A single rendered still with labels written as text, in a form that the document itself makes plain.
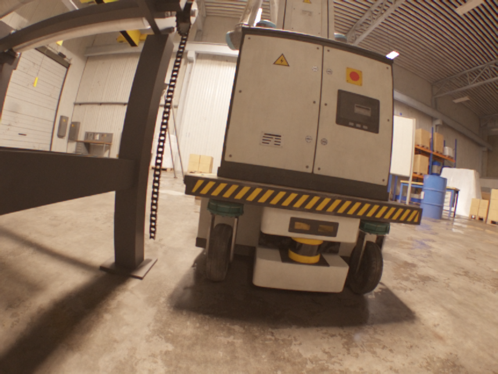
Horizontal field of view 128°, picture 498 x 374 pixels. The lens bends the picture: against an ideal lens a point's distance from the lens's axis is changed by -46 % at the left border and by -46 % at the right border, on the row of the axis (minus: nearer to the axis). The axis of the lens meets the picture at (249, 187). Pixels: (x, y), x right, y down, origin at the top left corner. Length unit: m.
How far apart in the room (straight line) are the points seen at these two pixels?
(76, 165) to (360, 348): 0.68
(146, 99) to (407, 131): 4.68
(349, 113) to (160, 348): 0.78
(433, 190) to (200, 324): 4.96
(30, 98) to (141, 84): 10.93
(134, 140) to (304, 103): 0.51
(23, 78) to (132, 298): 10.99
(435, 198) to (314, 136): 4.61
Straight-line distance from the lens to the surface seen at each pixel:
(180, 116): 10.44
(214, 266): 0.62
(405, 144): 4.83
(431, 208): 5.15
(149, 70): 0.71
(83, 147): 11.95
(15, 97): 11.03
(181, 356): 0.46
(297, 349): 0.51
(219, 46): 11.09
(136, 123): 0.67
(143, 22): 0.85
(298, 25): 1.40
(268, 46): 0.77
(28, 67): 11.49
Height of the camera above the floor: 0.34
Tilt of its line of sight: 4 degrees down
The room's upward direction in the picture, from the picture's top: 8 degrees clockwise
